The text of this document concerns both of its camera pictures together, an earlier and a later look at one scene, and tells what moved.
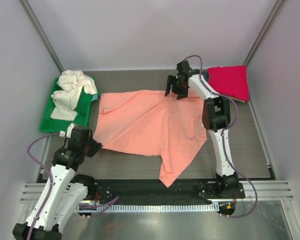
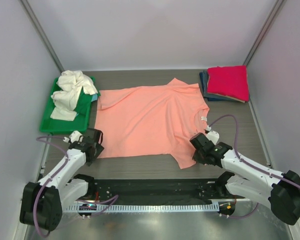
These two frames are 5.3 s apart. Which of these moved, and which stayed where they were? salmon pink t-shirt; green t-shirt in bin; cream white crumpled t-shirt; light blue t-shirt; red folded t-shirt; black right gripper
Moved: salmon pink t-shirt; black right gripper
Stayed: cream white crumpled t-shirt; red folded t-shirt; light blue t-shirt; green t-shirt in bin
